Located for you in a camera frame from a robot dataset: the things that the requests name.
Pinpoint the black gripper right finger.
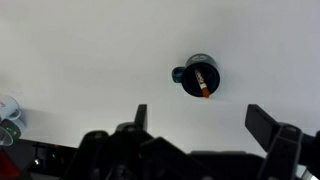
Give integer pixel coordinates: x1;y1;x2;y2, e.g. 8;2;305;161
244;103;320;180

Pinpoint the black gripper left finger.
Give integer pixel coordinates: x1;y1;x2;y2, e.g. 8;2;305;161
64;103;189;180

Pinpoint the red marker with white barrel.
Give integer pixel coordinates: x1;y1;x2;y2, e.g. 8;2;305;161
194;68;211;99

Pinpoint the dark green enamel mug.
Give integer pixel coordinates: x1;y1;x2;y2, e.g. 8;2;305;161
171;53;221;99

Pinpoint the dark mug with white rim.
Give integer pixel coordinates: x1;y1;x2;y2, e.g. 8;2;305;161
0;118;22;147

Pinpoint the white ceramic mug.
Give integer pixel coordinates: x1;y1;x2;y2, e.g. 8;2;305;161
0;94;23;123

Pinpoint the red object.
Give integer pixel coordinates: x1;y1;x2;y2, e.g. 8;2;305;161
0;149;22;178

